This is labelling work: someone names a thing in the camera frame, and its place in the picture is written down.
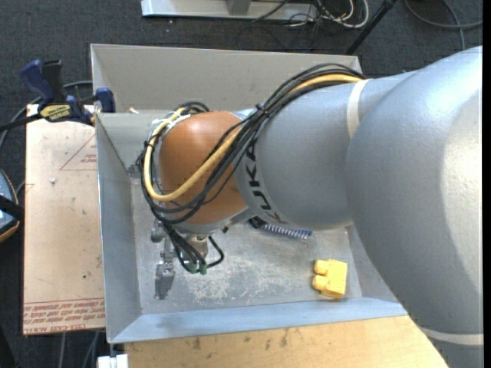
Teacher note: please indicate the black cylinder on white bracket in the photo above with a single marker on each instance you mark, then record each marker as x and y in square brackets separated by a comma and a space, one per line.
[225, 229]

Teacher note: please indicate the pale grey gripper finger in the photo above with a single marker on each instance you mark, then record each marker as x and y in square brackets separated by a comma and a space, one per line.
[163, 286]

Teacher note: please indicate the blue bristle brush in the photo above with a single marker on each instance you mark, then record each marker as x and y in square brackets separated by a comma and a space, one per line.
[285, 230]

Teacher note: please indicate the yellow toy block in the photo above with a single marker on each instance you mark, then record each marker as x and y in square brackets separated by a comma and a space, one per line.
[334, 279]

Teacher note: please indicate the brown cardboard board, red print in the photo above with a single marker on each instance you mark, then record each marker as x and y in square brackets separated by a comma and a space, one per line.
[61, 221]

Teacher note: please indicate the grey metal bin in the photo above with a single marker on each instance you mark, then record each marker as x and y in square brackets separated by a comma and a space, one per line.
[253, 282]

